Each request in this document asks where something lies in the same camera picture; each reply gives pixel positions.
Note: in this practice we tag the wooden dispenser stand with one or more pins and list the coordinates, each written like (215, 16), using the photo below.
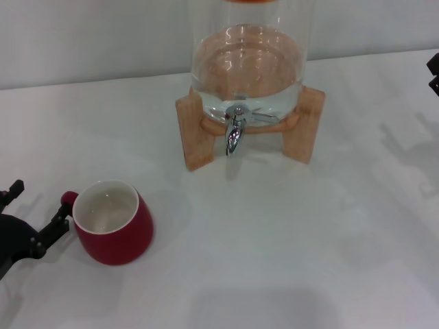
(193, 137)

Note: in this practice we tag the red ceramic cup white inside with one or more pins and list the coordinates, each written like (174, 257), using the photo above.
(116, 240)

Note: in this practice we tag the chrome faucet with lever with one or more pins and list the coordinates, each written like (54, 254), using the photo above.
(234, 137)

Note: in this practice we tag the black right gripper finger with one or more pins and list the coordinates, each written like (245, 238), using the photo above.
(435, 63)

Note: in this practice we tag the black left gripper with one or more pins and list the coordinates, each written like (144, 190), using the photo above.
(15, 240)

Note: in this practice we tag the clear glass water dispenser jar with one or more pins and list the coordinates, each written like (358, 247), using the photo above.
(250, 68)

